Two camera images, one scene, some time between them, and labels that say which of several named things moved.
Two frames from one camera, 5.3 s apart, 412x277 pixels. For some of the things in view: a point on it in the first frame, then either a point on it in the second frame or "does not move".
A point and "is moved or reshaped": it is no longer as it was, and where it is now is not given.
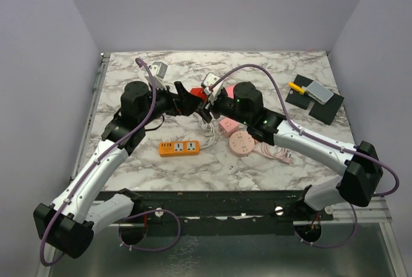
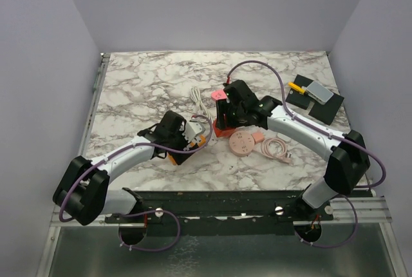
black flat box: [327, 112] does not move
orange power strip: [176, 148] is moved or reshaped
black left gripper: [181, 103] → [180, 158]
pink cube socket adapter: [227, 126] is moved or reshaped
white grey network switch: [318, 93] does not move
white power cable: [208, 130] is moved or reshaped
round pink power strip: [241, 143] does not move
